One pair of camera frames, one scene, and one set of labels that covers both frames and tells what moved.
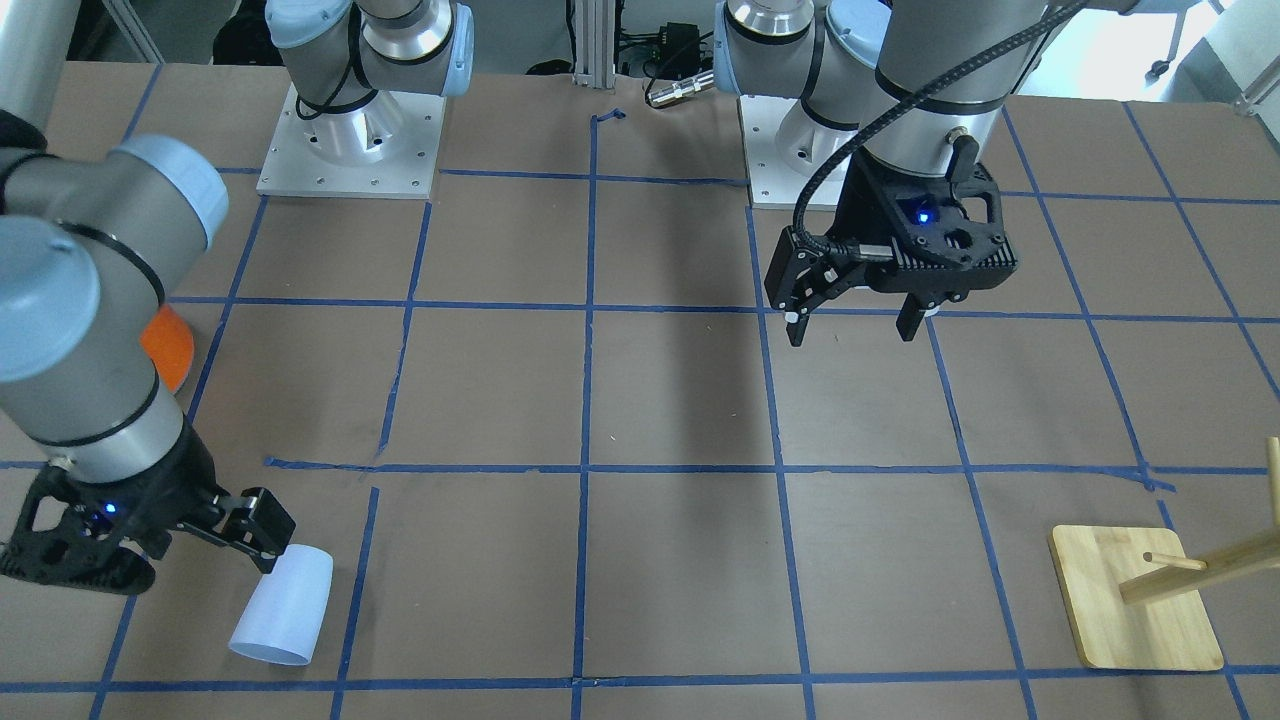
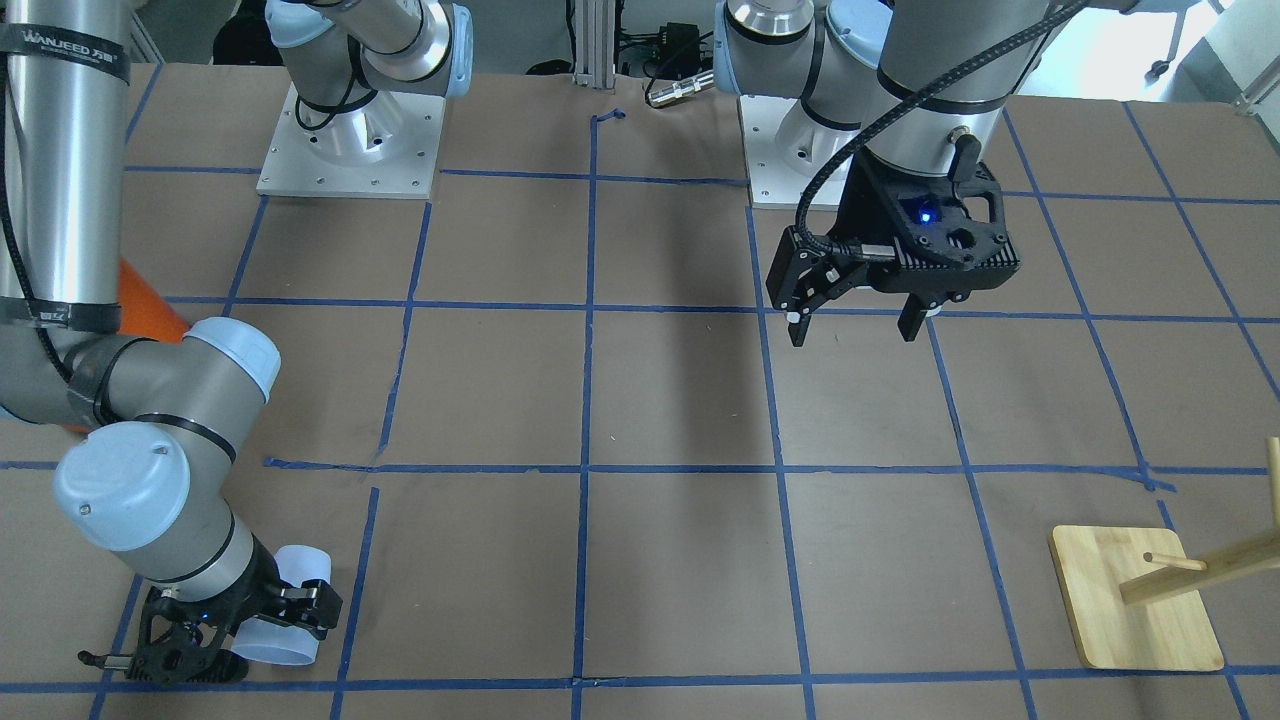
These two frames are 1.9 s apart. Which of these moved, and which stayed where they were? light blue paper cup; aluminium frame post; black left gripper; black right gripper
Moved: black left gripper
Stayed: black right gripper; aluminium frame post; light blue paper cup
